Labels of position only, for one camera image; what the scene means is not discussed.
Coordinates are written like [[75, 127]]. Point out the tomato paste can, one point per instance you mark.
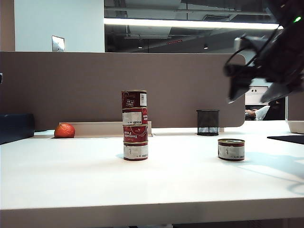
[[134, 116], [133, 99], [231, 150], [135, 134], [135, 151]]

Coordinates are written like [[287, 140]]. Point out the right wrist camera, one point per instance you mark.
[[247, 42]]

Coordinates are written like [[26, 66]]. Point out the brown rounded desk partition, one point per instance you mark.
[[297, 107]]

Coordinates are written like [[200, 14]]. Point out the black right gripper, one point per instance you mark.
[[275, 64]]

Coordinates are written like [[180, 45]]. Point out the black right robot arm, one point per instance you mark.
[[291, 16]]

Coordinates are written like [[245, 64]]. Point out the black box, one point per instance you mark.
[[15, 127]]

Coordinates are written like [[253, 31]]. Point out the seated person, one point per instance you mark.
[[263, 111]]

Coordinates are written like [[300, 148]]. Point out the white computer monitor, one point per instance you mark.
[[255, 91]]

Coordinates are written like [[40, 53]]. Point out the black desk mat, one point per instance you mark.
[[287, 139]]

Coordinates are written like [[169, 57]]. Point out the ceiling light strip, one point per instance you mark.
[[190, 23]]

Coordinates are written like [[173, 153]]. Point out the silver wall plate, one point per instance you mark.
[[58, 43]]

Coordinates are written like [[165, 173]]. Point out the black mesh pen holder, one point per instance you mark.
[[207, 121]]

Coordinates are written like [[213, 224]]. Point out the orange fruit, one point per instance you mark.
[[64, 130]]

